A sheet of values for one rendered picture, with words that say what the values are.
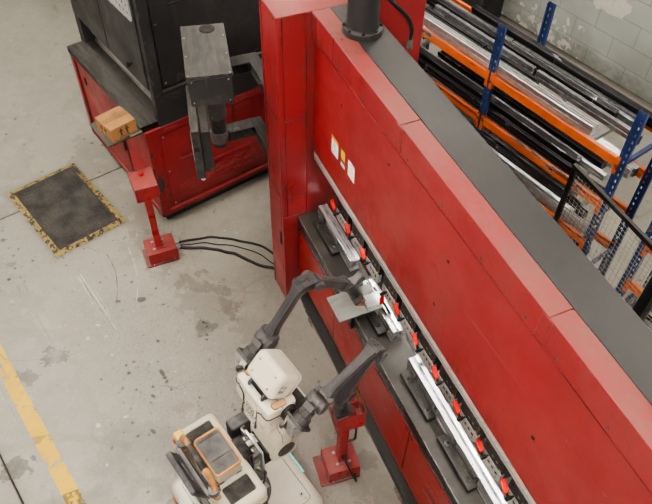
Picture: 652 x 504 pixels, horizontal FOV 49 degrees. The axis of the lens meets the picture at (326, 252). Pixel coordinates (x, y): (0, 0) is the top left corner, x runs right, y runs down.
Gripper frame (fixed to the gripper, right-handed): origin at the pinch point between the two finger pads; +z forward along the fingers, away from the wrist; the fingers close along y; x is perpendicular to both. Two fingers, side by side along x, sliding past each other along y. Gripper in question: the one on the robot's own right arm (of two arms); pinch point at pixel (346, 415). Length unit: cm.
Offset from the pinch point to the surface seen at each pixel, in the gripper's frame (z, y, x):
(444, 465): -7, 37, -46
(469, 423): -41, 54, -44
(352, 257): -13, 36, 86
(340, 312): -22, 17, 48
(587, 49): 153, 343, 339
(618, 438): -134, 82, -99
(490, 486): -13, 53, -65
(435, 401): -14, 46, -17
